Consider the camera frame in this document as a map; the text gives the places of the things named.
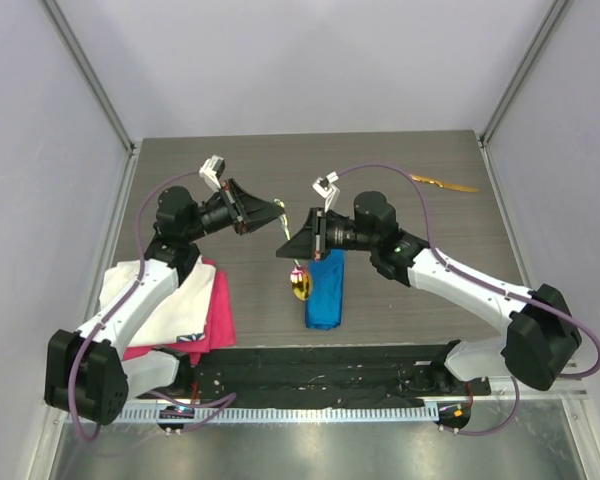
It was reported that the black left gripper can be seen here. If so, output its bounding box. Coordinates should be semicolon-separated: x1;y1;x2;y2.
184;178;283;242

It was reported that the iridescent purple spoon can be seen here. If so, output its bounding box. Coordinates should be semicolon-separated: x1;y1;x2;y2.
273;199;313;301

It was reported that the blue cloth napkin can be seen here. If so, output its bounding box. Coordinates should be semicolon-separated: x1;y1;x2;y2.
305;250;346;330

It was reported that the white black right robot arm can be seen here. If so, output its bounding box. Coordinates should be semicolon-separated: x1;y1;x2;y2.
276;191;582;395

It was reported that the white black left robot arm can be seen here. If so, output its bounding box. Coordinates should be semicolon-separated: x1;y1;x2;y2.
44;178;284;426

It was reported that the pink folded cloth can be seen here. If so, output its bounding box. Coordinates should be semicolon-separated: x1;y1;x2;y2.
124;258;236;365

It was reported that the white folded cloth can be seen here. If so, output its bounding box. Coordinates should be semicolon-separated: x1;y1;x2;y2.
99;259;217;347

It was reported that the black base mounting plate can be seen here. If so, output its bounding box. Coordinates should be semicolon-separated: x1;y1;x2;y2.
134;362;492;400

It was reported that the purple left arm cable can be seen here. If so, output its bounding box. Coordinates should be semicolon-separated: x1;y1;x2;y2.
67;167;237;444

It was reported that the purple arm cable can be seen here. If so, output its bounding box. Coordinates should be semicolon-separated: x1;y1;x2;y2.
67;167;237;444
337;163;600;436

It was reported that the left aluminium corner post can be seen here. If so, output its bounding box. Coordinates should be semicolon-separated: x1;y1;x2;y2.
39;0;135;155

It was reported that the aluminium corner post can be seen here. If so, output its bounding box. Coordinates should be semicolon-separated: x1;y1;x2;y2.
478;0;573;148
39;0;135;155

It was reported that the slotted white cable duct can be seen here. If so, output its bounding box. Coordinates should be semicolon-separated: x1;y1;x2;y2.
65;403;440;424

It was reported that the aluminium front frame rail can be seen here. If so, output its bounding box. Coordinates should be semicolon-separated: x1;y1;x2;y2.
42;358;589;404

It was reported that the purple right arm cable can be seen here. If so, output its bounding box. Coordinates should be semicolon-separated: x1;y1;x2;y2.
337;163;600;436

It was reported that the right aluminium corner post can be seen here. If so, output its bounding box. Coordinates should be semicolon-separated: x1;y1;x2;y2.
478;0;573;148

